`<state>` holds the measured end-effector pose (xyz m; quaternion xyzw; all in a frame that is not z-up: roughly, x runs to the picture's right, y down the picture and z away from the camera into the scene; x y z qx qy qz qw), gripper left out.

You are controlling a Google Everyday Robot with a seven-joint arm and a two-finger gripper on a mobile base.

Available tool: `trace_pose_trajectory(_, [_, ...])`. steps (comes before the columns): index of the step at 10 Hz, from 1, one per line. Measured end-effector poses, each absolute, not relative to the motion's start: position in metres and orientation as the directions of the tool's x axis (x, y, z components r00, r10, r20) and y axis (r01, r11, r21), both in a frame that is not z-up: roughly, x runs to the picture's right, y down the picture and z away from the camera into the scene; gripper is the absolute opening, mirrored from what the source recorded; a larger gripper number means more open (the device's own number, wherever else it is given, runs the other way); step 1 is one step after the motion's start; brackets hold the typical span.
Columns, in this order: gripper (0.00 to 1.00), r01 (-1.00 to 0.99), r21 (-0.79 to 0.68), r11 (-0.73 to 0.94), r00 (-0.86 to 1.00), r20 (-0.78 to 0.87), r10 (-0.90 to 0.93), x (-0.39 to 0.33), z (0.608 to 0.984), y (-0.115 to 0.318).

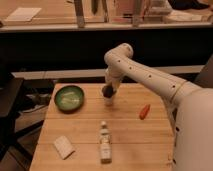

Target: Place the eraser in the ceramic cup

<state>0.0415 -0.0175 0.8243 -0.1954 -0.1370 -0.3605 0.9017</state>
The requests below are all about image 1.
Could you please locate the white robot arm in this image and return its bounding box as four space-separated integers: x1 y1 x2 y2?
104 43 213 171

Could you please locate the green ceramic bowl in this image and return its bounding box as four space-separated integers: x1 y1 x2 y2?
54 85 84 113

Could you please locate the orange carrot toy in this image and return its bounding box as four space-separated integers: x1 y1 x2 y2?
139 104 151 120

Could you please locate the black side furniture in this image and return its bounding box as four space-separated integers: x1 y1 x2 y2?
0 78 51 161

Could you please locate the white paper sheet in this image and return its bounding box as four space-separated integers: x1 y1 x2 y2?
6 7 41 22

